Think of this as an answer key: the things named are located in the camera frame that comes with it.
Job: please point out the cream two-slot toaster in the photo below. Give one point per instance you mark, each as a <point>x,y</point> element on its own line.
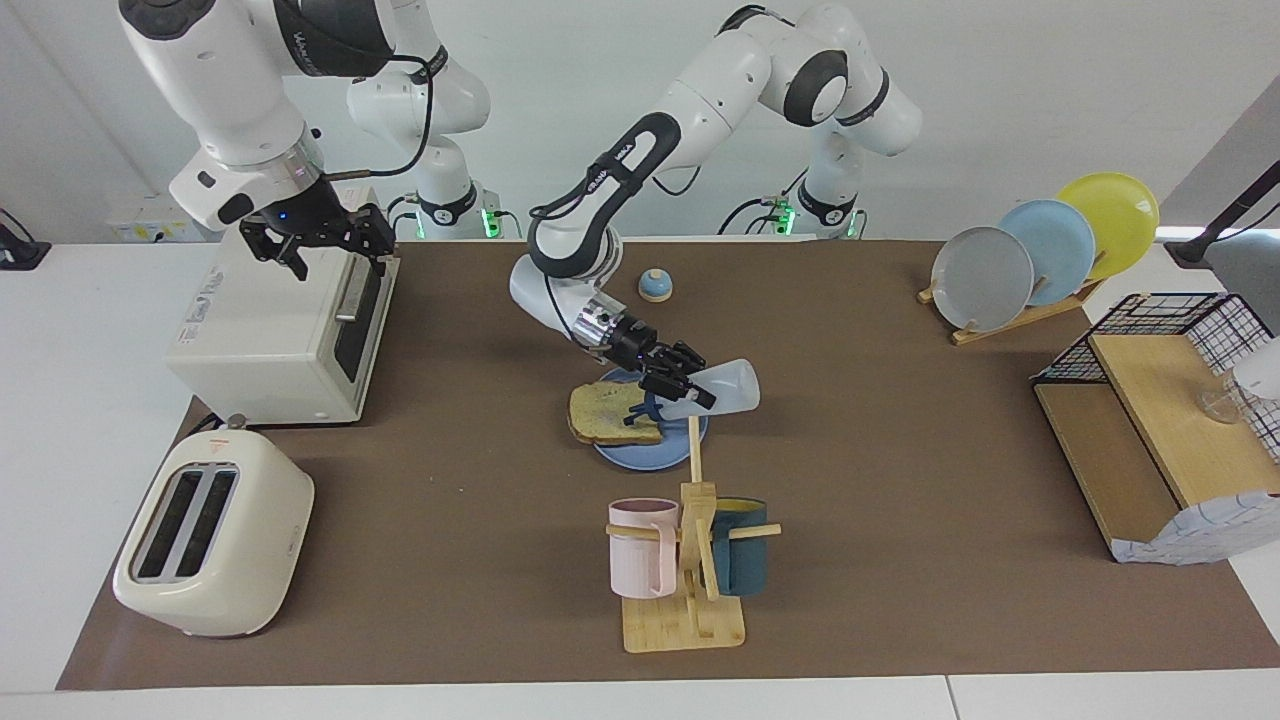
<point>250,540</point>

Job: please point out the clear bottle with navy cap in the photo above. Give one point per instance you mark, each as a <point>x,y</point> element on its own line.
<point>735,385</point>

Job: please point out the yellow round plate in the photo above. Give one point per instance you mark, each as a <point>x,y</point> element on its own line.
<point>1120,215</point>

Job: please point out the dark teal mug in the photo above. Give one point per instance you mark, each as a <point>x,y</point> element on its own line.
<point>745,560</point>

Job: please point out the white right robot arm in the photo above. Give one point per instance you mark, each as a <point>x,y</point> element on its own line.
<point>230,90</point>

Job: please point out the wooden mug rack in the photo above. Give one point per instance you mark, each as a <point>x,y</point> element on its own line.
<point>680,625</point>

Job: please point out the white toaster oven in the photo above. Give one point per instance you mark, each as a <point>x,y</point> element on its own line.
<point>260,340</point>

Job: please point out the pink mug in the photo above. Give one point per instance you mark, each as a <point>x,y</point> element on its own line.
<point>640,555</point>

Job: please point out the black angled stand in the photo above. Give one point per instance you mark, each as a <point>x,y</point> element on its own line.
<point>1195,248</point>

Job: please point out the blue white patterned cloth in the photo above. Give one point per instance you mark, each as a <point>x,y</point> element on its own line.
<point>1210,530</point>

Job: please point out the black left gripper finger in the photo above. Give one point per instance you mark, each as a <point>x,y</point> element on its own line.
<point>685,355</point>
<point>680,390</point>

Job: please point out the brown bread slice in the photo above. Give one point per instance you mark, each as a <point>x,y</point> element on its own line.
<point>605,415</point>

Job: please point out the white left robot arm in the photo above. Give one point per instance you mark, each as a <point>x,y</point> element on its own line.
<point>700,100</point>

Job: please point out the brown table mat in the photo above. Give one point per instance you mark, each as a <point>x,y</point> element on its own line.
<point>450,500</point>

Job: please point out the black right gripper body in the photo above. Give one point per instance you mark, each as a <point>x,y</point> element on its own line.
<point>310,220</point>

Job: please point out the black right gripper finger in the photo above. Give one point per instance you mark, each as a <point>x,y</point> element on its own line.
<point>298,265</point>
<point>377,260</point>

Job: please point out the clear glass cup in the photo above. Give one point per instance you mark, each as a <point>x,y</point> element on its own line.
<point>1220,405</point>

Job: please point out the wooden plate rack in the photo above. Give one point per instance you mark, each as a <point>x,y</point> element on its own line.
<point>1010,325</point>

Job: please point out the light blue round plate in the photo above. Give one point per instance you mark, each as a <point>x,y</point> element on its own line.
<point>1060,250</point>

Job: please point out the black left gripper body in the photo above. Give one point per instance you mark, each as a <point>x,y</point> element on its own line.
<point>638,345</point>

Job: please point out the grey round plate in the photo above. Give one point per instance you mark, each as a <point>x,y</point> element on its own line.
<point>985,280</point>

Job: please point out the black stand base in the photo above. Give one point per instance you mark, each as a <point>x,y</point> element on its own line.
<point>20,255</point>

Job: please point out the white power strip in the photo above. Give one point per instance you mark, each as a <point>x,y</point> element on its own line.
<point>140,225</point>

